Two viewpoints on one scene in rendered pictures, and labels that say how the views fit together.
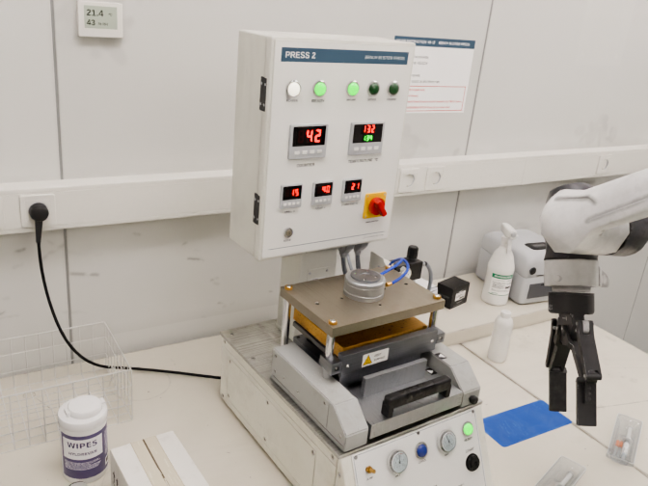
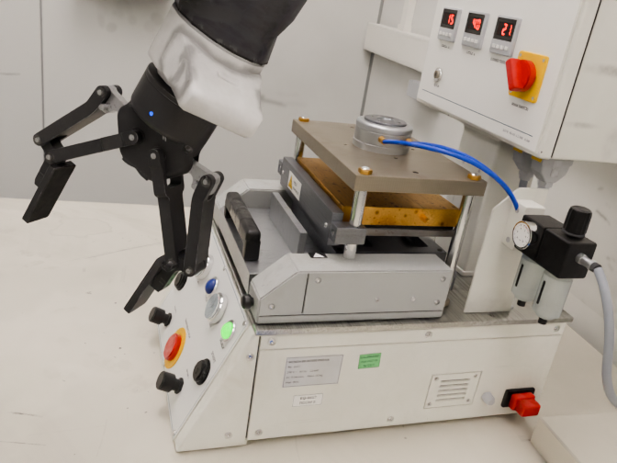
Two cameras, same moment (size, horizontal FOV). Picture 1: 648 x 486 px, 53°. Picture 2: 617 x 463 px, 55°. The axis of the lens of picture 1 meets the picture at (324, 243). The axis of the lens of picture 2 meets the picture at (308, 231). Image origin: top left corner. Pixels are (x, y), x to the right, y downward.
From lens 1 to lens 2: 1.59 m
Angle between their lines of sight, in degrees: 95
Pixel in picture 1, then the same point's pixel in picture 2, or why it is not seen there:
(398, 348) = (306, 196)
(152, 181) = not seen: hidden behind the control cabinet
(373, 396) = (268, 221)
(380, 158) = not seen: outside the picture
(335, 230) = (476, 97)
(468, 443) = (218, 347)
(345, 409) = (238, 186)
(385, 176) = (554, 27)
